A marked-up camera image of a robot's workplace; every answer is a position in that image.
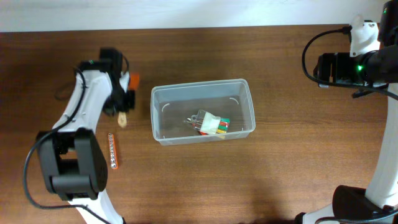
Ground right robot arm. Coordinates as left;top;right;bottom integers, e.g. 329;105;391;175
294;1;397;224

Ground orange scraper wooden handle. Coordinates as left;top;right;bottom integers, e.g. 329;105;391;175
118;72;140;128

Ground red handled cutting pliers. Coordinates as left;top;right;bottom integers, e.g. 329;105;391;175
183;118;207;135

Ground clear plastic storage container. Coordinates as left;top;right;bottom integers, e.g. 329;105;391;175
150;79;256;146

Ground left black camera cable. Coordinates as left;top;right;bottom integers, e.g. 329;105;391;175
22;54;130;224

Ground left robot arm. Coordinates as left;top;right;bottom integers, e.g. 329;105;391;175
22;47;135;223

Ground orange socket bit rail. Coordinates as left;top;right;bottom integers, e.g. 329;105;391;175
108;133;119;170

